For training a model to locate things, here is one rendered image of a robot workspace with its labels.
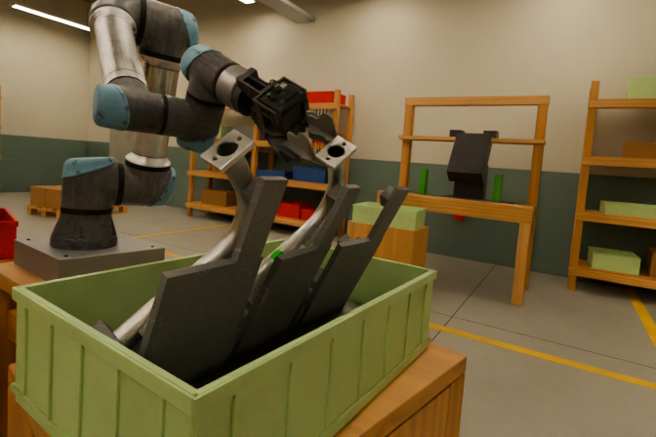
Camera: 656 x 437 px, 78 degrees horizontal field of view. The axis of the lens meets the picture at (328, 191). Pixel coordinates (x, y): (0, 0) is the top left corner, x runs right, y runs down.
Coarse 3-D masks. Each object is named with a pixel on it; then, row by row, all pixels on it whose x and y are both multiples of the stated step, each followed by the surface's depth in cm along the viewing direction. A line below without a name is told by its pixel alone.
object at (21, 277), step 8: (0, 264) 103; (8, 264) 103; (0, 272) 97; (8, 272) 97; (16, 272) 98; (24, 272) 98; (0, 280) 97; (8, 280) 94; (16, 280) 92; (24, 280) 93; (32, 280) 93; (40, 280) 94; (0, 288) 97; (8, 288) 94
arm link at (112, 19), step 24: (120, 0) 90; (96, 24) 86; (120, 24) 85; (120, 48) 78; (120, 72) 72; (96, 96) 67; (120, 96) 67; (144, 96) 70; (96, 120) 67; (120, 120) 68; (144, 120) 70
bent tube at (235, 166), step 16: (224, 144) 49; (240, 144) 48; (208, 160) 47; (224, 160) 47; (240, 160) 48; (240, 176) 50; (240, 192) 52; (240, 208) 54; (240, 224) 55; (224, 240) 55; (208, 256) 54; (224, 256) 55; (144, 304) 50; (128, 320) 49; (144, 320) 49; (128, 336) 48
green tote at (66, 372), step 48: (48, 288) 61; (96, 288) 67; (144, 288) 74; (384, 288) 91; (48, 336) 52; (96, 336) 45; (336, 336) 54; (384, 336) 67; (48, 384) 52; (96, 384) 45; (144, 384) 39; (240, 384) 39; (288, 384) 46; (336, 384) 56; (384, 384) 69; (48, 432) 53; (96, 432) 46; (144, 432) 40; (192, 432) 36; (240, 432) 41; (288, 432) 47; (336, 432) 57
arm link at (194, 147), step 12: (168, 96) 74; (192, 96) 74; (168, 108) 72; (180, 108) 73; (192, 108) 75; (204, 108) 74; (216, 108) 75; (168, 120) 72; (180, 120) 73; (192, 120) 75; (204, 120) 76; (216, 120) 77; (168, 132) 74; (180, 132) 75; (192, 132) 76; (204, 132) 77; (216, 132) 79; (180, 144) 78; (192, 144) 77; (204, 144) 78
